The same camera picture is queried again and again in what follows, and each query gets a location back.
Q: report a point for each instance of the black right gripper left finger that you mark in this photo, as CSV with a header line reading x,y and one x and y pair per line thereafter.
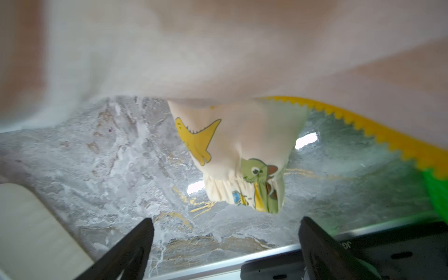
x,y
128,259

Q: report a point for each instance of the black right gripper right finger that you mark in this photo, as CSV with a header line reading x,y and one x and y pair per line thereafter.
x,y
326,259

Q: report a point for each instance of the yellow dinosaur print jacket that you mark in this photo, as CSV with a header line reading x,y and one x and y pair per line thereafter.
x,y
239,76

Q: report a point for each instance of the white plastic tray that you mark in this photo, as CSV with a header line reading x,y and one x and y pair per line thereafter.
x,y
34,245

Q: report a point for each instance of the green plastic basket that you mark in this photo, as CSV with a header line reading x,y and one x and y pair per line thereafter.
x,y
438,193

